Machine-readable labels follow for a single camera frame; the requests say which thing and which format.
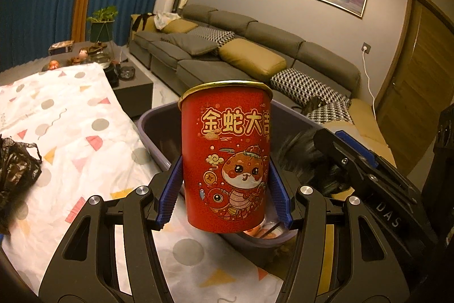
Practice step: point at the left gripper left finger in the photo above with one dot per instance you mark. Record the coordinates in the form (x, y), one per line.
(83, 268)

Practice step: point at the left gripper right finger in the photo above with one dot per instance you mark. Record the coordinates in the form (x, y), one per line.
(341, 254)

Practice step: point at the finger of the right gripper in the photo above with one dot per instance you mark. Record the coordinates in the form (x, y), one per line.
(357, 146)

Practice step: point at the black plastic bag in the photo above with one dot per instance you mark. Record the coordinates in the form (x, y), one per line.
(20, 169)

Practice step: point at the red snake paper cup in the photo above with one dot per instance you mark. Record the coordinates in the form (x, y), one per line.
(226, 133)

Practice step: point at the dark grey trash bin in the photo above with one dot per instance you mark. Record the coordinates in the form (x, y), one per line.
(161, 132)

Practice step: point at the wooden door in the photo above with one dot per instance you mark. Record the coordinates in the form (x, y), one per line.
(419, 84)

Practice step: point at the black white patterned cushion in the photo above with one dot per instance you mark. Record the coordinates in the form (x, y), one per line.
(301, 88)

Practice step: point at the patterned white tablecloth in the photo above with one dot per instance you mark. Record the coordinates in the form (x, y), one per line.
(89, 146)

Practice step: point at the yellow cushion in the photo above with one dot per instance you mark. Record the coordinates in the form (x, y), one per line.
(253, 59)
(179, 26)

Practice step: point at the dark coffee table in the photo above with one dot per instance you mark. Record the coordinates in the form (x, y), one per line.
(134, 96)

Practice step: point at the far patterned cushion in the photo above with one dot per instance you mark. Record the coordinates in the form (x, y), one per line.
(220, 37)

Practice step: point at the dark grey cushion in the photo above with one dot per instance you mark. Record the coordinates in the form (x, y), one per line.
(192, 44)

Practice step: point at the grey sectional sofa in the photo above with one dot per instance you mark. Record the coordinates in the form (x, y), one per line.
(180, 71)

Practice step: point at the far yellow cushion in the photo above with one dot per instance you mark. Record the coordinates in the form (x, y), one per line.
(179, 26)

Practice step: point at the potted green plant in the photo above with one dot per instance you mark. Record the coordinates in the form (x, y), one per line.
(101, 24)

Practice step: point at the wall socket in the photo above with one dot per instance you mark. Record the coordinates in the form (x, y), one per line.
(366, 48)

